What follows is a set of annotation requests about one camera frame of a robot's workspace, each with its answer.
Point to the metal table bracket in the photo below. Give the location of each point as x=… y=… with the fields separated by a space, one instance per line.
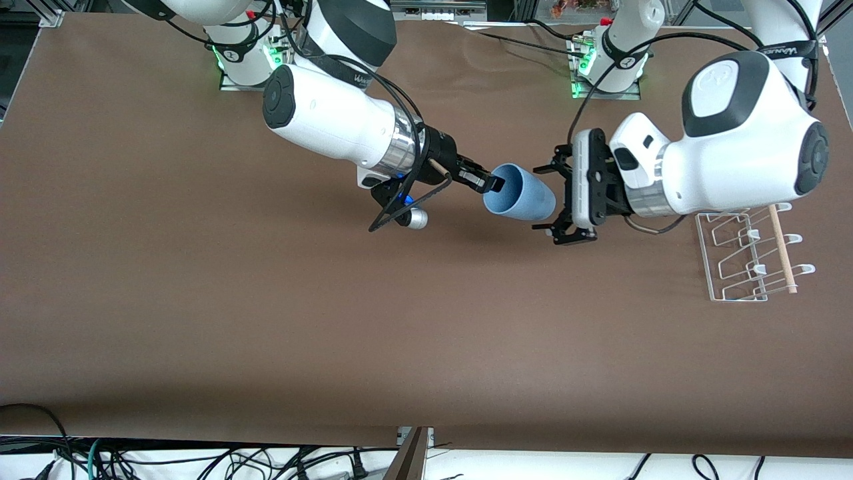
x=402 y=434

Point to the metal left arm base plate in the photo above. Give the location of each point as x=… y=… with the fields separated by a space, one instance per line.
x=606 y=96

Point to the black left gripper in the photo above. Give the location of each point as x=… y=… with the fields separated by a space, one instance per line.
x=565 y=166

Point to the brown table cover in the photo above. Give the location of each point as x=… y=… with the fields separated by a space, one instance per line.
x=266 y=300

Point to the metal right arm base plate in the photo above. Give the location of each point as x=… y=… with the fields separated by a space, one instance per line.
x=253 y=87

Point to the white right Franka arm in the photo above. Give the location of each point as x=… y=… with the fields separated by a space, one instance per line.
x=333 y=120

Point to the aluminium frame profile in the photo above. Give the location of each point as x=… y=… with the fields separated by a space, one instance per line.
x=50 y=14
x=826 y=30

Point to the grey network switch box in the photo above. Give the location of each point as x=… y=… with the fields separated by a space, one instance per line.
x=436 y=9

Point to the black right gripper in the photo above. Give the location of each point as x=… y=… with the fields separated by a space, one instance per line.
x=440 y=150

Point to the blue plastic cup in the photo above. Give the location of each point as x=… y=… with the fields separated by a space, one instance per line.
x=526 y=196

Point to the wooden rack rod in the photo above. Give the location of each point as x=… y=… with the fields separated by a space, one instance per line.
x=783 y=260

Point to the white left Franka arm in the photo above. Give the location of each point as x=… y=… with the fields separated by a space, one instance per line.
x=733 y=153

